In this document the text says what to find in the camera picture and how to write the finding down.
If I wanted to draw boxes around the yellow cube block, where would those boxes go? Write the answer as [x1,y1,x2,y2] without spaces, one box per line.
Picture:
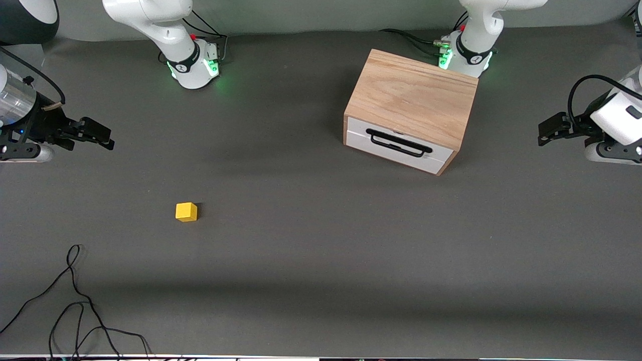
[175,202,198,223]

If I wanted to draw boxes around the black right arm base cables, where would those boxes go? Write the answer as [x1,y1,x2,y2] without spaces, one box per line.
[182,9,229,64]

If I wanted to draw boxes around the black right arm wrist cable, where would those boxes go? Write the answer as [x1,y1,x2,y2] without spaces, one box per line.
[0,47,66,106]

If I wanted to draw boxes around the black left arm base cables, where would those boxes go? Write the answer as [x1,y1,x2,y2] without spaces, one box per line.
[380,13,469,57]

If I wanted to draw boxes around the light wooden drawer cabinet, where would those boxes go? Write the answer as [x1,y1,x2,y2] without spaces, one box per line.
[343,49,478,176]

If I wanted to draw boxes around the thin black loose cable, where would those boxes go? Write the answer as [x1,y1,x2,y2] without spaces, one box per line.
[0,244,153,361]

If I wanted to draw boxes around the black arm wrist cable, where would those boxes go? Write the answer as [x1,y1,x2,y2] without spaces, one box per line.
[0,47,66,106]
[568,74,642,126]

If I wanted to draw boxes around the black arm base cables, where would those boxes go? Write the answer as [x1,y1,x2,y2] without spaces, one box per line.
[380,13,469,57]
[182,9,229,64]

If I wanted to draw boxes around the black metal drawer handle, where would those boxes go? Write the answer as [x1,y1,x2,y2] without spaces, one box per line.
[366,128,433,158]

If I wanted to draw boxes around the white notched cabinet panel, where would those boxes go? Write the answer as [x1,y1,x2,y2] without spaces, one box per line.
[346,130,453,175]

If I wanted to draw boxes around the black left arm wrist cable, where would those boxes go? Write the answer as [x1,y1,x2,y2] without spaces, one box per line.
[568,74,642,126]

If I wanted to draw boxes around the wooden drawer with white face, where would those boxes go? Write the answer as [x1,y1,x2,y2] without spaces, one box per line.
[346,116,458,162]

